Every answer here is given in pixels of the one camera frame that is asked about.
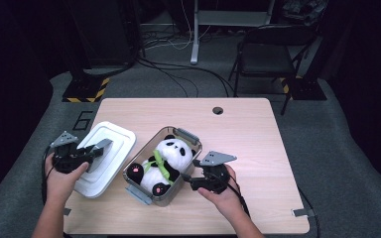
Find black stand base yellow stripes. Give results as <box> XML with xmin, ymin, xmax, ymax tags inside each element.
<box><xmin>280</xmin><ymin>76</ymin><xmax>328</xmax><ymax>101</ymax></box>
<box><xmin>62</xmin><ymin>76</ymin><xmax>111</xmax><ymax>103</ymax></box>

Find hand-held gripper cable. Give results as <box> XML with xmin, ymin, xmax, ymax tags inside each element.
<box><xmin>210</xmin><ymin>171</ymin><xmax>252</xmax><ymax>218</ymax></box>
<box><xmin>41</xmin><ymin>144</ymin><xmax>57</xmax><ymax>205</ymax></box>

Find left hand-held gripper cable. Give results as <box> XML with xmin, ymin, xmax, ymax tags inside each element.
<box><xmin>41</xmin><ymin>144</ymin><xmax>57</xmax><ymax>205</ymax></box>

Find panda plush toy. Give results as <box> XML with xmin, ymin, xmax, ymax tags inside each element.
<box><xmin>126</xmin><ymin>134</ymin><xmax>197</xmax><ymax>197</ymax></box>

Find dark cloth heap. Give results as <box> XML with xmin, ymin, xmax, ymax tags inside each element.
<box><xmin>282</xmin><ymin>0</ymin><xmax>329</xmax><ymax>26</ymax></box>

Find black cable at table edge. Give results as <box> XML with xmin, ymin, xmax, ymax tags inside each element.
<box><xmin>297</xmin><ymin>186</ymin><xmax>321</xmax><ymax>238</ymax></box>

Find clear plastic storage box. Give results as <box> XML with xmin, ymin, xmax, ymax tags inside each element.
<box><xmin>122</xmin><ymin>125</ymin><xmax>203</xmax><ymax>208</ymax></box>

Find person's left hand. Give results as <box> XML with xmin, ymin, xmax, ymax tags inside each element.
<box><xmin>44</xmin><ymin>153</ymin><xmax>90</xmax><ymax>206</ymax></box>

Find bundle of black floor cables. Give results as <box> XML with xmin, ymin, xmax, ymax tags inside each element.
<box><xmin>138</xmin><ymin>29</ymin><xmax>236</xmax><ymax>99</ymax></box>

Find black cabinet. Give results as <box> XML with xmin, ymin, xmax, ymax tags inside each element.
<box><xmin>66</xmin><ymin>0</ymin><xmax>144</xmax><ymax>69</ymax></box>

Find right hand-held gripper cable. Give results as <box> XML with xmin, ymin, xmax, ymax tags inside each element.
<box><xmin>210</xmin><ymin>171</ymin><xmax>252</xmax><ymax>218</ymax></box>

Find black folding chair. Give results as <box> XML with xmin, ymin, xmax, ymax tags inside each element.
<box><xmin>228</xmin><ymin>24</ymin><xmax>319</xmax><ymax>117</ymax></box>

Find white desk frame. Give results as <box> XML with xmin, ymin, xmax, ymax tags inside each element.
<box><xmin>190</xmin><ymin>0</ymin><xmax>276</xmax><ymax>65</ymax></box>

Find white lid with grey handle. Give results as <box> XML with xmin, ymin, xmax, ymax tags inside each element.
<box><xmin>72</xmin><ymin>120</ymin><xmax>137</xmax><ymax>199</ymax></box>

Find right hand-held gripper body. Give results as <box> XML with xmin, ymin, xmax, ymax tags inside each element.
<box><xmin>190</xmin><ymin>150</ymin><xmax>238</xmax><ymax>195</ymax></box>

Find person's right hand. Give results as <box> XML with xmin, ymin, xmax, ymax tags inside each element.
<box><xmin>196</xmin><ymin>164</ymin><xmax>246</xmax><ymax>217</ymax></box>

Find white floor cable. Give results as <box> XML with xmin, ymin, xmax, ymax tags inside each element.
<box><xmin>144</xmin><ymin>0</ymin><xmax>213</xmax><ymax>52</ymax></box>

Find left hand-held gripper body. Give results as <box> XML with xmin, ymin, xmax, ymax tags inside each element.
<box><xmin>50</xmin><ymin>130</ymin><xmax>87</xmax><ymax>175</ymax></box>

